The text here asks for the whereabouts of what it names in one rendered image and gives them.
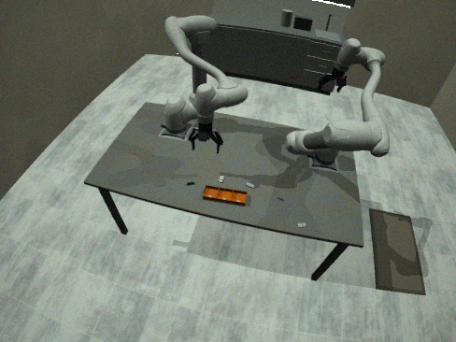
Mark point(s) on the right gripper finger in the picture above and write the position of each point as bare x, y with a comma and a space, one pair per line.
192, 139
217, 139

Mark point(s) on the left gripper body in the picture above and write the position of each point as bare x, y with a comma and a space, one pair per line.
337, 73

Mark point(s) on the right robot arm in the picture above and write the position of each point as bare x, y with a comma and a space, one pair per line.
207, 99

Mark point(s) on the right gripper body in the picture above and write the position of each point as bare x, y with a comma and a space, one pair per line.
205, 127

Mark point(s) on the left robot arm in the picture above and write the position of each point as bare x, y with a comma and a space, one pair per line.
371, 134

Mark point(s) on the orange bin rack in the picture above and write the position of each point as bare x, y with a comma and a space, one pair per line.
223, 195

